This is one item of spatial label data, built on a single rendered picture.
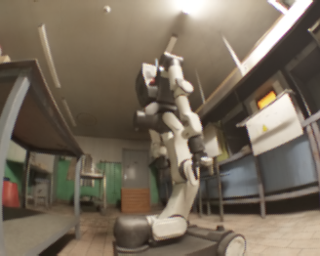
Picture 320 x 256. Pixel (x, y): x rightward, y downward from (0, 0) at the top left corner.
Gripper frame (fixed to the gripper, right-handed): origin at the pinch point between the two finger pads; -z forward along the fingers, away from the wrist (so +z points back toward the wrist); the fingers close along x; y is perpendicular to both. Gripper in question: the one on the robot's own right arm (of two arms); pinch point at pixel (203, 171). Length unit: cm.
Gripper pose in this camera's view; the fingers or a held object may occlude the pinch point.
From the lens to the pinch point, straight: 80.4
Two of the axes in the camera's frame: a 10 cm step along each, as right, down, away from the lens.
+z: -2.3, -9.1, 3.3
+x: 8.9, -0.6, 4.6
